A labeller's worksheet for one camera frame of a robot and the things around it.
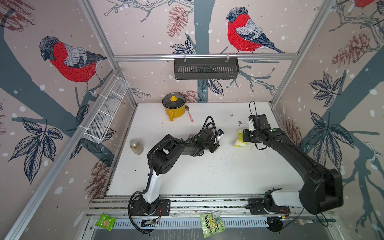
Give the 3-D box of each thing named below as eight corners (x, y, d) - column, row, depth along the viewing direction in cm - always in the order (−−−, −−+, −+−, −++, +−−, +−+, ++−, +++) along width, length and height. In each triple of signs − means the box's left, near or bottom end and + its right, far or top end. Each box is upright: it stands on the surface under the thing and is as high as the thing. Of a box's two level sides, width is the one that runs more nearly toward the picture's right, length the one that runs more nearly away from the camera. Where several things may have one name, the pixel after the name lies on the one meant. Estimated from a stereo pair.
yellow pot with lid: (163, 122, 111) (159, 110, 101) (166, 104, 124) (164, 92, 114) (184, 122, 111) (183, 110, 101) (185, 104, 124) (184, 92, 114)
